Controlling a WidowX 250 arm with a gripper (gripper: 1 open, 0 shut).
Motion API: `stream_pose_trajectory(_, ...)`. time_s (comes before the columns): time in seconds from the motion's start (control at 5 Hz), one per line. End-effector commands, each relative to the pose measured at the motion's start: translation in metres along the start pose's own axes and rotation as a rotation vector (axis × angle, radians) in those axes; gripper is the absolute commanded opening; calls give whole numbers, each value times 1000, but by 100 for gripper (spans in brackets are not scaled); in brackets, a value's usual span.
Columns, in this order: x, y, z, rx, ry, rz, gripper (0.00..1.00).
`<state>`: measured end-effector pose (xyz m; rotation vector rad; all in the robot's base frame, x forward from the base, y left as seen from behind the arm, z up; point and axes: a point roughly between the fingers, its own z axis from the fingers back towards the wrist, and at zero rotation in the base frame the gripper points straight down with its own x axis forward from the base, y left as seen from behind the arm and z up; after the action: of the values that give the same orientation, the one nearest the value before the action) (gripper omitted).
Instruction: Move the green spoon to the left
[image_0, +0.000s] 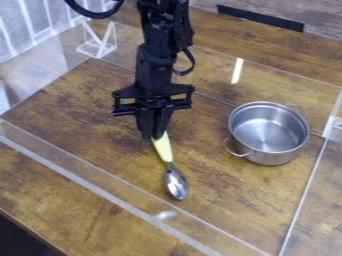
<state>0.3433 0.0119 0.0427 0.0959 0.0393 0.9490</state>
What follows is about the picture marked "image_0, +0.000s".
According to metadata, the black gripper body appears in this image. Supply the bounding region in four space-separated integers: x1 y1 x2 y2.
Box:
113 49 195 116

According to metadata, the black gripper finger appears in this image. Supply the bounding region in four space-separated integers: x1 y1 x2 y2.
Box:
153 106 174 139
137 109 154 140

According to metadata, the green handled metal spoon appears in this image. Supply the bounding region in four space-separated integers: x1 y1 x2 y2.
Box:
153 132 189 200

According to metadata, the small steel pot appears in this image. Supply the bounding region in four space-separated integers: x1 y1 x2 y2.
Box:
223 101 310 166

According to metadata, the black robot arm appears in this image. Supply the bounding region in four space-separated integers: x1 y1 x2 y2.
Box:
113 0 195 140

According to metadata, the black strip on table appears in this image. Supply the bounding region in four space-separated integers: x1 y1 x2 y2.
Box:
217 4 305 32

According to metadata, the clear acrylic triangle bracket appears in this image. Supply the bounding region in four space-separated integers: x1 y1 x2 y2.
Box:
77 22 118 59

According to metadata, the black cable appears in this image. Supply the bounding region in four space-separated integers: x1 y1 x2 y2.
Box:
63 0 129 20

